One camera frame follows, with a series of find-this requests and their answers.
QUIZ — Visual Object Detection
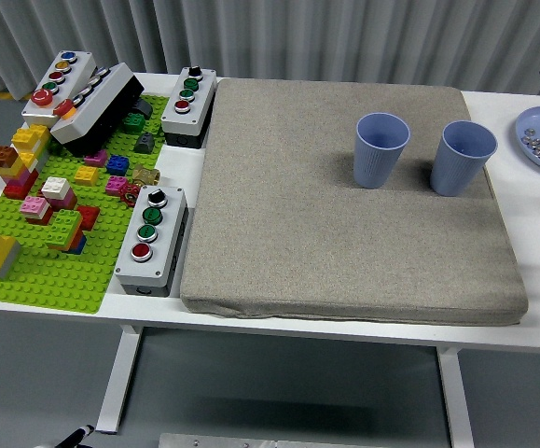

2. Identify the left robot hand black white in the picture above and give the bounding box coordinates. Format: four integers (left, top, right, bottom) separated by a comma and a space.
40, 423, 96, 448

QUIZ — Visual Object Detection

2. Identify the blue ribbed plastic cup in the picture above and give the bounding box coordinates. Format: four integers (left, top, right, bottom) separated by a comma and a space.
429, 119, 499, 197
353, 111, 412, 189

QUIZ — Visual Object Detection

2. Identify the white table leg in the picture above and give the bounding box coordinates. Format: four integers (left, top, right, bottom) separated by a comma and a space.
436, 347, 476, 448
95, 324, 143, 433

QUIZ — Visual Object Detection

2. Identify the green lego baseplate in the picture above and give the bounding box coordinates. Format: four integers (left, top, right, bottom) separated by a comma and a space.
0, 92, 171, 316

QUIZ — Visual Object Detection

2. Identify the green orange lego brick stack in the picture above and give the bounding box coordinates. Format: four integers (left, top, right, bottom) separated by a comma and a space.
45, 209, 88, 256

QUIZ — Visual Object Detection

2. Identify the grey button box black knob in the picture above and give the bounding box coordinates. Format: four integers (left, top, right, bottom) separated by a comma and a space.
160, 66, 218, 149
114, 185, 189, 299

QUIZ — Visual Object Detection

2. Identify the red lego brick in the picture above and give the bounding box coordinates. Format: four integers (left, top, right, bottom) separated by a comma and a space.
76, 205, 102, 231

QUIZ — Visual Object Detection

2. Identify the pink white lego brick stack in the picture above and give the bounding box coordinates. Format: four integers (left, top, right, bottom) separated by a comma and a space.
20, 195, 54, 227

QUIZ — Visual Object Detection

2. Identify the white magenta lego brick stack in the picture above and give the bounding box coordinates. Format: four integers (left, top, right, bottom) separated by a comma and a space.
40, 176, 78, 211

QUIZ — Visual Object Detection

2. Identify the small yellow lego brick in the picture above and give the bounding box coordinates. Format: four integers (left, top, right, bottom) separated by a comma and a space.
74, 165, 100, 187

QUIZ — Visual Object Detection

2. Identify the yellow pink red brick tower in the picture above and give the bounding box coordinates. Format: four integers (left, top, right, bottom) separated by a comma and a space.
2, 151, 42, 201

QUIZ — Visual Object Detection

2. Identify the blue lego brick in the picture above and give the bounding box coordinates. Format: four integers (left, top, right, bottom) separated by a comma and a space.
105, 154, 131, 176

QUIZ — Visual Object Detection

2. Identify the grey-brown fabric mat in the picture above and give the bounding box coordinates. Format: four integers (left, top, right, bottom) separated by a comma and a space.
179, 77, 531, 327

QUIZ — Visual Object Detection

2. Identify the dark grey sloped brick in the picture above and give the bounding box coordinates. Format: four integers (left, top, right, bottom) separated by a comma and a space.
132, 132, 155, 154

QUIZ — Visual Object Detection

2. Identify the yellow white lego brick stack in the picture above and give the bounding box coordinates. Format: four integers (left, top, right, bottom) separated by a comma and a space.
11, 123, 51, 153

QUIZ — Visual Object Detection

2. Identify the grey pleated curtain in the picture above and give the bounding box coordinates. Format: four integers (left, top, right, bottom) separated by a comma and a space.
0, 0, 540, 102

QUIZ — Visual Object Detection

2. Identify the tilted grey black button box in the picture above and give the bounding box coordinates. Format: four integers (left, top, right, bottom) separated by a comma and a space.
49, 63, 145, 155

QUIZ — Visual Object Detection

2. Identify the grey five-button control box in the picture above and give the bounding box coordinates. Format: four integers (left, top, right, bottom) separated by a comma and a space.
21, 49, 98, 130

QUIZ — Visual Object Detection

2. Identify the brass valve red handle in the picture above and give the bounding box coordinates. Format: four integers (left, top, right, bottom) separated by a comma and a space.
120, 164, 161, 204

